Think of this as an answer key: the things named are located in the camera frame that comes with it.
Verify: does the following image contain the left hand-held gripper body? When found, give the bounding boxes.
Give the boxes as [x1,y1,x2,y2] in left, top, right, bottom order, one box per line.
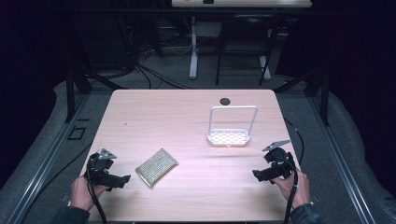
[85,147,118,188]

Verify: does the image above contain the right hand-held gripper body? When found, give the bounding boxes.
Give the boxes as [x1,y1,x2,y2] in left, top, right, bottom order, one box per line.
[262,139,297,180]

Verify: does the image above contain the yellow-green scouring sponge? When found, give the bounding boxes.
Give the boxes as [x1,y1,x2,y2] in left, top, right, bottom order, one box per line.
[134,147,180,189]

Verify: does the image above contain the white sponge holder rack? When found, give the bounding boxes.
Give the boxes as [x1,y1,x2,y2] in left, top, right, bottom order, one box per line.
[205,105,259,148]

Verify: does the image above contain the person's left hand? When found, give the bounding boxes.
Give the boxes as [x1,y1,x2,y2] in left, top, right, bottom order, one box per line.
[70,175,109,213]

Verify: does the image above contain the person's right hand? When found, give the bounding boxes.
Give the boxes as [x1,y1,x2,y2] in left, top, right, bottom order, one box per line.
[273,168,311,209]

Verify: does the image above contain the black metal stand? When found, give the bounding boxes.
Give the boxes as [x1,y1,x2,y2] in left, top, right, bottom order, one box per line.
[63,63,129,124]
[273,66,332,127]

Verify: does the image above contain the black chair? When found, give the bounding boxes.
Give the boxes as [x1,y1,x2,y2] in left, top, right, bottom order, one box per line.
[215,13,279,87]

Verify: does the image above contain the white desk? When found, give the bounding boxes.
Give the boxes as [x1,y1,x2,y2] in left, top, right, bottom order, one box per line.
[170,0,313,80]

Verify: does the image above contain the left hand-held gripper cable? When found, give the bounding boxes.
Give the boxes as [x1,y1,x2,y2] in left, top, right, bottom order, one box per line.
[86,157,109,224]

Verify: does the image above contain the hand-held gripper cable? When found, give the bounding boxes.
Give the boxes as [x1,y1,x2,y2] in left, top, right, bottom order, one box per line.
[281,157,300,224]
[86,157,109,224]

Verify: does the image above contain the black cable beside table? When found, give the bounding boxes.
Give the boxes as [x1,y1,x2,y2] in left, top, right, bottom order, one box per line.
[283,117,305,158]

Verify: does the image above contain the right hand-held gripper cable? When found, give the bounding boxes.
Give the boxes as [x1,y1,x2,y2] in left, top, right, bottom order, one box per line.
[281,157,300,224]

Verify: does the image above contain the black square floor frame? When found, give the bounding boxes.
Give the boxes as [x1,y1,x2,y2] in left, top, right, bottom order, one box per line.
[66,125,88,141]

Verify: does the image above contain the grey floor rail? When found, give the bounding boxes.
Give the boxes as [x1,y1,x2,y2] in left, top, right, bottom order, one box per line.
[306,92,377,224]
[6,92,92,224]

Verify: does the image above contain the black floor cables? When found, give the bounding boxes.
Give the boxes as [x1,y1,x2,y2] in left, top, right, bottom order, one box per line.
[115,18,195,91]

